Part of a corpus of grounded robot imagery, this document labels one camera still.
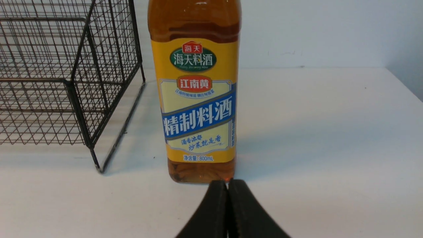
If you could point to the amber cooking wine bottle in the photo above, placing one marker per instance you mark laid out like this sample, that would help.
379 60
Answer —
195 46

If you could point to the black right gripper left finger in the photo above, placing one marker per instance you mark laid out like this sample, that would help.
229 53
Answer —
209 220

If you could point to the black wire mesh rack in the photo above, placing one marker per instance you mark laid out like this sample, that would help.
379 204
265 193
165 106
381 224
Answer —
65 65

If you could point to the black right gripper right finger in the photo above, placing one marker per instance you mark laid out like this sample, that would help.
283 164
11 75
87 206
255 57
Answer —
246 217

